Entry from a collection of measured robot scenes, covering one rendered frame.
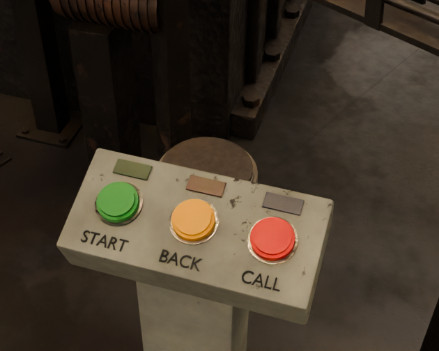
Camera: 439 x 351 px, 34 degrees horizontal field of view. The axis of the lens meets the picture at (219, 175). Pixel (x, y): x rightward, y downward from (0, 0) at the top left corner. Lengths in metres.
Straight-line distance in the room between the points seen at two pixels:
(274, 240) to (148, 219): 0.12
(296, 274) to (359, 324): 0.72
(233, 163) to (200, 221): 0.20
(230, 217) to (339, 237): 0.84
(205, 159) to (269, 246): 0.24
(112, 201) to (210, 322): 0.15
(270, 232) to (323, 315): 0.72
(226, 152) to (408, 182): 0.83
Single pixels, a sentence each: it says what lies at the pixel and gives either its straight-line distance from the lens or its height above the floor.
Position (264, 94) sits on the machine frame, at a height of 0.07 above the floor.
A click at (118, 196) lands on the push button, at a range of 0.67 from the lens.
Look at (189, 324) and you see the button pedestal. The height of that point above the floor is 0.49.
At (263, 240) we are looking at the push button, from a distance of 0.64.
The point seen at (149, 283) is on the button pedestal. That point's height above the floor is 0.54.
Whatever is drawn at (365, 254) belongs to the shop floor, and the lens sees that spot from 1.46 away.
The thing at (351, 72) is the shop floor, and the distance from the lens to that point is 1.93.
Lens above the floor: 1.08
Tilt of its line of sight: 43 degrees down
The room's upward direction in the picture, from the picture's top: 1 degrees clockwise
